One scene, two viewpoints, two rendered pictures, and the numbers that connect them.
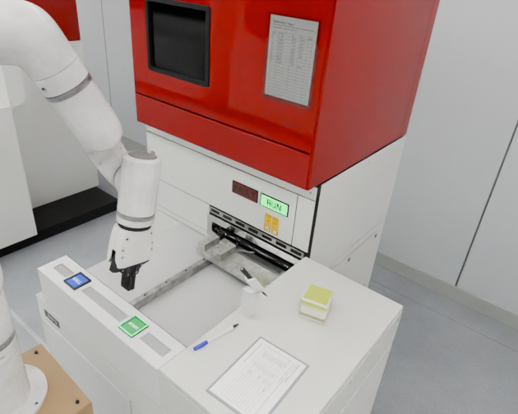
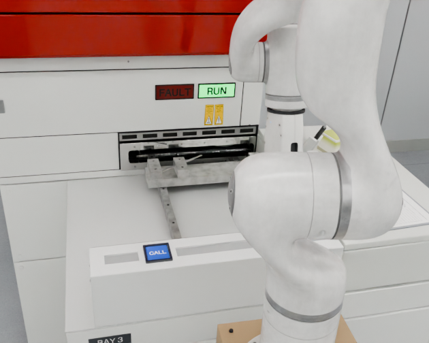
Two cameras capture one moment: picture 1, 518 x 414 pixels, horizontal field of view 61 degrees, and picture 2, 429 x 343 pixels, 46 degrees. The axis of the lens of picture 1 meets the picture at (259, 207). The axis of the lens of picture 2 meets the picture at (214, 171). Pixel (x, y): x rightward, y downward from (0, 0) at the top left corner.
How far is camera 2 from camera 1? 1.17 m
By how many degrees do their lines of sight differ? 45
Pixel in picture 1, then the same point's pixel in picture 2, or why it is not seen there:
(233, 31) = not seen: outside the picture
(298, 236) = (247, 112)
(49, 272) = (112, 269)
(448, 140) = not seen: hidden behind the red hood
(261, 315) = not seen: hidden behind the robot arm
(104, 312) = (233, 251)
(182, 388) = (376, 240)
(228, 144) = (164, 38)
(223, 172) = (138, 81)
